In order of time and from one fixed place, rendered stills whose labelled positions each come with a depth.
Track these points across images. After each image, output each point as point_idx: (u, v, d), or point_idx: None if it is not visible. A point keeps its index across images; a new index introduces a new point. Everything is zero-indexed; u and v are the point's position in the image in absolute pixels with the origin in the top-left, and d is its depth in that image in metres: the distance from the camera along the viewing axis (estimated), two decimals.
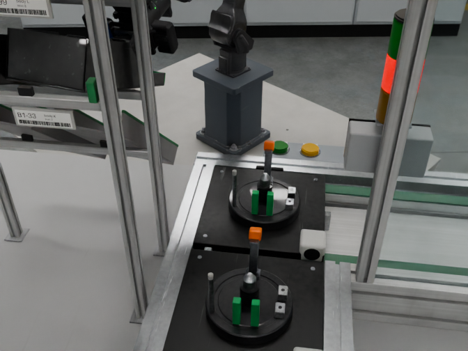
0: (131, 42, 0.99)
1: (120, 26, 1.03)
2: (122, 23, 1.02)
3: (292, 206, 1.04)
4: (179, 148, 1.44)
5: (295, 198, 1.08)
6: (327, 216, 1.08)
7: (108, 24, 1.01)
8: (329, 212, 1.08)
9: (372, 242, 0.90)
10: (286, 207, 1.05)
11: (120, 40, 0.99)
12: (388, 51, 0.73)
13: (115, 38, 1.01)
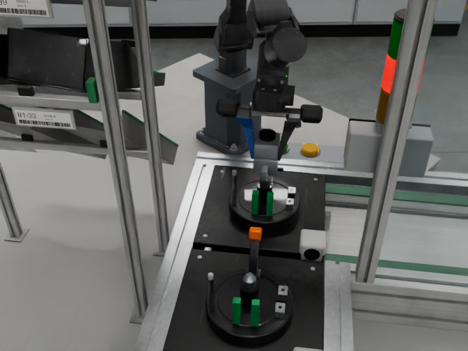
0: (285, 137, 0.97)
1: (259, 111, 0.98)
2: (262, 110, 0.97)
3: (292, 206, 1.04)
4: (179, 148, 1.44)
5: (295, 198, 1.08)
6: (327, 216, 1.08)
7: (251, 118, 0.96)
8: (329, 212, 1.08)
9: (372, 242, 0.90)
10: (286, 207, 1.05)
11: (273, 135, 0.98)
12: (388, 51, 0.73)
13: (264, 131, 0.99)
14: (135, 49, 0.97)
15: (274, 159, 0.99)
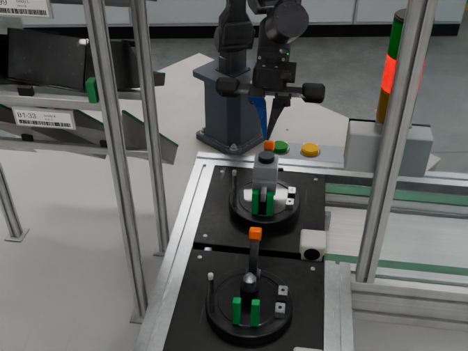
0: (273, 115, 0.95)
1: (272, 90, 0.95)
2: (276, 89, 0.94)
3: (292, 206, 1.04)
4: (179, 148, 1.44)
5: (295, 198, 1.08)
6: (327, 216, 1.08)
7: (264, 97, 0.94)
8: (329, 212, 1.08)
9: (372, 242, 0.90)
10: (286, 207, 1.05)
11: (271, 158, 1.01)
12: (388, 51, 0.73)
13: (263, 154, 1.02)
14: (135, 49, 0.97)
15: (273, 180, 1.02)
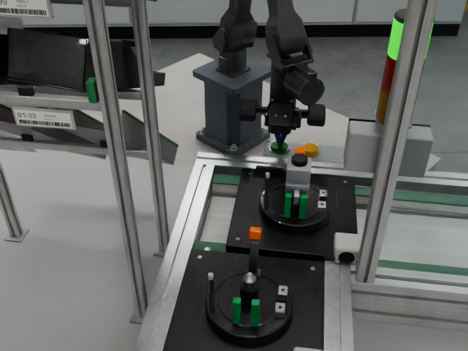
0: None
1: None
2: None
3: (325, 209, 1.04)
4: (179, 148, 1.44)
5: (326, 200, 1.07)
6: None
7: None
8: None
9: (372, 242, 0.90)
10: (318, 209, 1.04)
11: (305, 161, 1.00)
12: (388, 51, 0.73)
13: (297, 157, 1.01)
14: (135, 49, 0.97)
15: (306, 183, 1.01)
